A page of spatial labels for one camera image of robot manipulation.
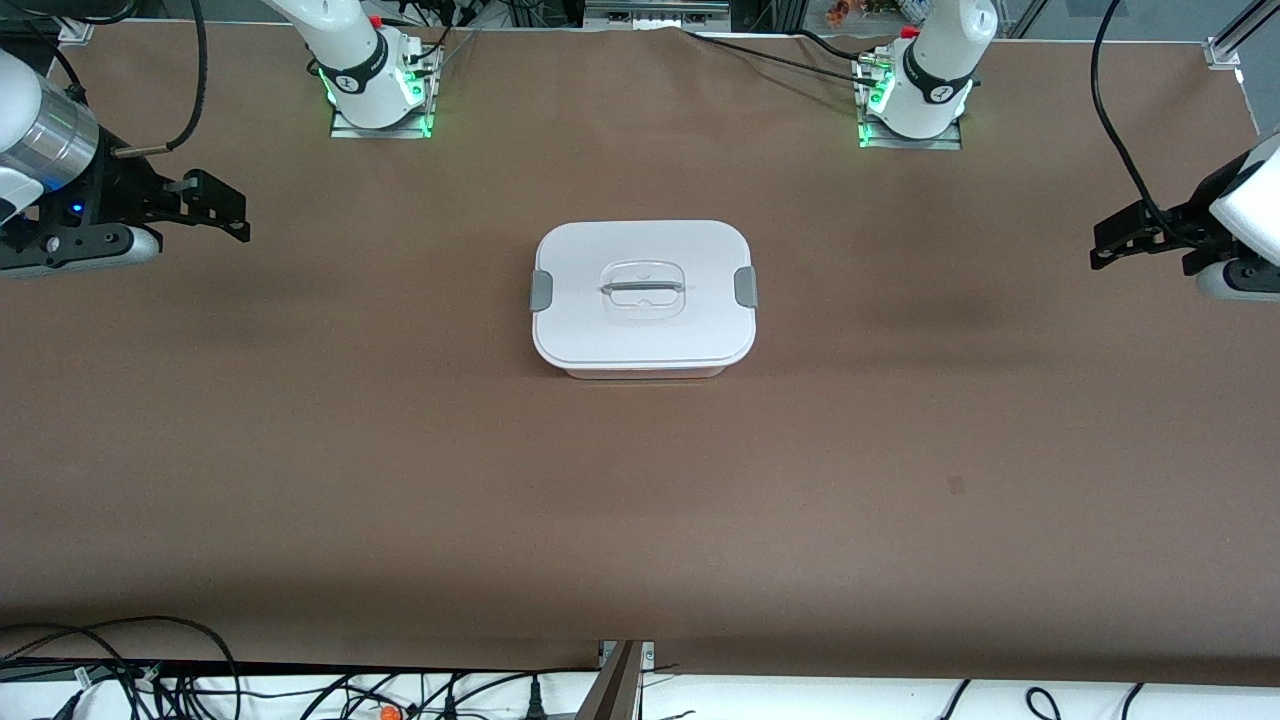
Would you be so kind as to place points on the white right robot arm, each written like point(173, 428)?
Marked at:
point(345, 60)

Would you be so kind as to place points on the small orange object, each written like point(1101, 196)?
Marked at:
point(388, 713)

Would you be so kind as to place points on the aluminium corner bracket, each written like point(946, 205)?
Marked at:
point(77, 30)
point(1222, 55)

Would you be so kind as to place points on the colourful small items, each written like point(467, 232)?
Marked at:
point(845, 10)

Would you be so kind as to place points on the brown angled beam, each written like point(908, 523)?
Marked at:
point(612, 690)

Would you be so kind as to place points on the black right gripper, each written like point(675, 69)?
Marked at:
point(118, 188)

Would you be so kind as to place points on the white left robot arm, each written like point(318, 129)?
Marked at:
point(935, 60)

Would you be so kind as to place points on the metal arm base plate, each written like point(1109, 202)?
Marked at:
point(350, 128)
point(935, 143)

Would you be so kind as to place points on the white box lid grey clips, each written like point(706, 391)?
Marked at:
point(640, 335)

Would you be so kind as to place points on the small metal beam bracket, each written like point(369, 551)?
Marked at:
point(648, 652)

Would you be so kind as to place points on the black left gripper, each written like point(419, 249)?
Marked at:
point(1196, 215)

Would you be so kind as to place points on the pink plastic box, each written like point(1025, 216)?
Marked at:
point(650, 372)

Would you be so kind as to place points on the grey metal box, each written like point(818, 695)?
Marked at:
point(650, 10)

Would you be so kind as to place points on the aluminium frame profile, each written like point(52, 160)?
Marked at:
point(1250, 22)

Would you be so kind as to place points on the brown table cover mat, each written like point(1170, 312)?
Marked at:
point(640, 520)

